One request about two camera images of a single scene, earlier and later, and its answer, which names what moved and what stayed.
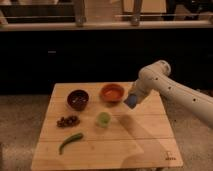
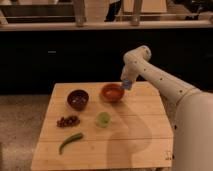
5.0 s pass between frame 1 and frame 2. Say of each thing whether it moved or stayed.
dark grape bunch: stayed
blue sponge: moved
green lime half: stayed
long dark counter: stayed
